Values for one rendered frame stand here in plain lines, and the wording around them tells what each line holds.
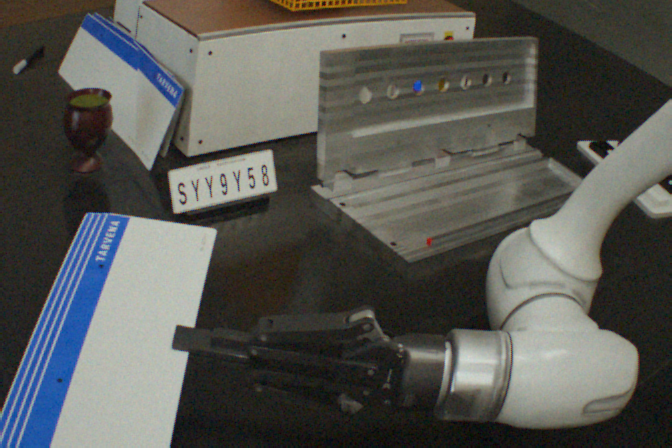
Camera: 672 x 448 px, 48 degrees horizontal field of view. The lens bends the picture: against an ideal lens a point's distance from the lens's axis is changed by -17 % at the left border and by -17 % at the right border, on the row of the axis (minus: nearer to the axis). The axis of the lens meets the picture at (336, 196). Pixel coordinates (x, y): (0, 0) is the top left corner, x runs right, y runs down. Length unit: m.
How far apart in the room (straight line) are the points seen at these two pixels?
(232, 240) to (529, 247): 0.41
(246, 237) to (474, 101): 0.44
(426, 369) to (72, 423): 0.32
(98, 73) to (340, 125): 0.50
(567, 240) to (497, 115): 0.56
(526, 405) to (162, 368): 0.32
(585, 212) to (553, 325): 0.13
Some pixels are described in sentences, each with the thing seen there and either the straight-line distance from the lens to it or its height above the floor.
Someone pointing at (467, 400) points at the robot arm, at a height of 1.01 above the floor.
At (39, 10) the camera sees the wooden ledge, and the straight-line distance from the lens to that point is 2.10.
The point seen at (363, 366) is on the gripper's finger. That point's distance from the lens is 0.75.
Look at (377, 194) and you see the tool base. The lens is 1.23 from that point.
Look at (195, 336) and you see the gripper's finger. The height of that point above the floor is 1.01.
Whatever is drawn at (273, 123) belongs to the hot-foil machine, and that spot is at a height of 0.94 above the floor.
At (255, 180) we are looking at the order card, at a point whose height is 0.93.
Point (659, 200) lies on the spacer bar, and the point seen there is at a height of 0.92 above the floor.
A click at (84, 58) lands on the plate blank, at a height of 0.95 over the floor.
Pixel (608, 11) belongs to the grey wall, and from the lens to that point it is 3.77.
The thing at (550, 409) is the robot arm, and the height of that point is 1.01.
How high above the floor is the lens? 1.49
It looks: 28 degrees down
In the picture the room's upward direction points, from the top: 9 degrees clockwise
